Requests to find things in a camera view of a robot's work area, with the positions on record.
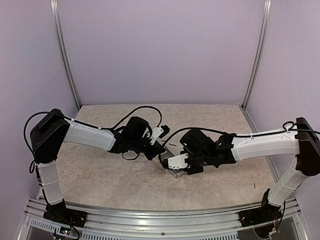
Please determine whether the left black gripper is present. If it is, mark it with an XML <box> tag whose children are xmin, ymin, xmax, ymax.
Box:
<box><xmin>130</xmin><ymin>136</ymin><xmax>166</xmax><ymax>162</ymax></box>

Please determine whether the white paper box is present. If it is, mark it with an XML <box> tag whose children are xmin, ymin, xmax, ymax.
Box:
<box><xmin>158</xmin><ymin>147</ymin><xmax>189</xmax><ymax>178</ymax></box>

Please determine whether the left aluminium frame post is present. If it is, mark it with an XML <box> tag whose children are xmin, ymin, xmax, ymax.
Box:
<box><xmin>49</xmin><ymin>0</ymin><xmax>82</xmax><ymax>111</ymax></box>

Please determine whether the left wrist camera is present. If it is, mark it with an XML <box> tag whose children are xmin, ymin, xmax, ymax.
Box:
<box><xmin>149</xmin><ymin>125</ymin><xmax>170</xmax><ymax>146</ymax></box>

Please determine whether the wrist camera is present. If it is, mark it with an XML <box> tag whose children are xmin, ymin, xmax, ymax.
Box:
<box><xmin>149</xmin><ymin>125</ymin><xmax>170</xmax><ymax>146</ymax></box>
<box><xmin>160</xmin><ymin>153</ymin><xmax>189</xmax><ymax>170</ymax></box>

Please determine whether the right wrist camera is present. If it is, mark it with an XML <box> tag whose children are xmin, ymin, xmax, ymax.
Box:
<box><xmin>160</xmin><ymin>153</ymin><xmax>189</xmax><ymax>170</ymax></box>

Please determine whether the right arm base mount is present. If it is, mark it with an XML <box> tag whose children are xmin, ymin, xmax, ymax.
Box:
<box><xmin>238</xmin><ymin>207</ymin><xmax>282</xmax><ymax>228</ymax></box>

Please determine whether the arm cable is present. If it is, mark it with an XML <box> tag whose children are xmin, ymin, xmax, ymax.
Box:
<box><xmin>23</xmin><ymin>105</ymin><xmax>163</xmax><ymax>175</ymax></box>
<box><xmin>158</xmin><ymin>121</ymin><xmax>320</xmax><ymax>166</ymax></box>

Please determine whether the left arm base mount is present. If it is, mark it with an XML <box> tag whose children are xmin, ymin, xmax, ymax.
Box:
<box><xmin>43</xmin><ymin>208</ymin><xmax>88</xmax><ymax>228</ymax></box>

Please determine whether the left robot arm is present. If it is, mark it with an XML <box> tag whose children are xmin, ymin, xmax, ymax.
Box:
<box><xmin>30</xmin><ymin>108</ymin><xmax>170</xmax><ymax>223</ymax></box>

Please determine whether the right aluminium frame post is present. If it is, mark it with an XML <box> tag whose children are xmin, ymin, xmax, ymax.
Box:
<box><xmin>241</xmin><ymin>0</ymin><xmax>272</xmax><ymax>111</ymax></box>

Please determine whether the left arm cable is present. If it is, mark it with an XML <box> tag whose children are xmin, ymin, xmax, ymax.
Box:
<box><xmin>23</xmin><ymin>105</ymin><xmax>163</xmax><ymax>175</ymax></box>

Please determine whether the aluminium frame post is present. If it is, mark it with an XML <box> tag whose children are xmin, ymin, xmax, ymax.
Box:
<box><xmin>49</xmin><ymin>0</ymin><xmax>82</xmax><ymax>111</ymax></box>
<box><xmin>241</xmin><ymin>0</ymin><xmax>272</xmax><ymax>111</ymax></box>

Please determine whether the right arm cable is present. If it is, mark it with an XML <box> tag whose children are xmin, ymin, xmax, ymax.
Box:
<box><xmin>158</xmin><ymin>121</ymin><xmax>320</xmax><ymax>166</ymax></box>

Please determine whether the front aluminium rail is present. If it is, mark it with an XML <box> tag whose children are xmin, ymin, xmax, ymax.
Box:
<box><xmin>17</xmin><ymin>198</ymin><xmax>309</xmax><ymax>240</ymax></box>

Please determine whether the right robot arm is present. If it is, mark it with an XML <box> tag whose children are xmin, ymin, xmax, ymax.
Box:
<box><xmin>177</xmin><ymin>117</ymin><xmax>320</xmax><ymax>222</ymax></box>

